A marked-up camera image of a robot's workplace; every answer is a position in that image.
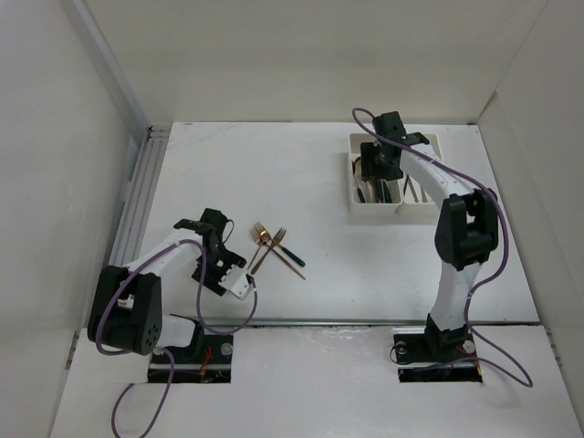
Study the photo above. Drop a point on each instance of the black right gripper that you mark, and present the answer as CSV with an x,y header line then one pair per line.
x,y
368,150

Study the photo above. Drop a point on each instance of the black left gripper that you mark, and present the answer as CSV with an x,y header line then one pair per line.
x,y
213,280

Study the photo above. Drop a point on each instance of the gold spoon green handle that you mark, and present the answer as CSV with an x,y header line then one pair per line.
x,y
358,189

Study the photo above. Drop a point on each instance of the black fork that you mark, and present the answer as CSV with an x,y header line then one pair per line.
x,y
412,191

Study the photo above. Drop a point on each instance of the copper fork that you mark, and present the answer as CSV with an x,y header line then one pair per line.
x,y
257,239

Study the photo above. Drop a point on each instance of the copper long spoon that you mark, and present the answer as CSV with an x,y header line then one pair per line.
x,y
379,190

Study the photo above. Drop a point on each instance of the silver slotted spoon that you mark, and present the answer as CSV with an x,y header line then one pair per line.
x,y
386,192

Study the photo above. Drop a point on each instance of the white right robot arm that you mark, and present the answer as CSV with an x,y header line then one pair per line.
x,y
466,234

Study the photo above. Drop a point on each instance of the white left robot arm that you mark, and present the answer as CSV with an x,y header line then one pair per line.
x,y
127,314

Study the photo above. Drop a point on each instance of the white fork container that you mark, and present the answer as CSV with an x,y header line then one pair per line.
x,y
423,185

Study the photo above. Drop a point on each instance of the white spoon container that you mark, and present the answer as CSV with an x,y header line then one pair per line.
x,y
371,208

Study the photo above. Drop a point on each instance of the small copper spoon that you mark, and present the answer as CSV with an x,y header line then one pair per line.
x,y
274,241

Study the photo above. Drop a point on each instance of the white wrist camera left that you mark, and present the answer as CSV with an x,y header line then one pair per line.
x,y
238,282

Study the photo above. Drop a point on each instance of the gold fork green handle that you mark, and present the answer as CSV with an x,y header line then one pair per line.
x,y
291,255

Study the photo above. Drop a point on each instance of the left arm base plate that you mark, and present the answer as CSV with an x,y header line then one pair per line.
x,y
210,363

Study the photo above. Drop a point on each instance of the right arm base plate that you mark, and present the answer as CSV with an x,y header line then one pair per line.
x,y
427,355

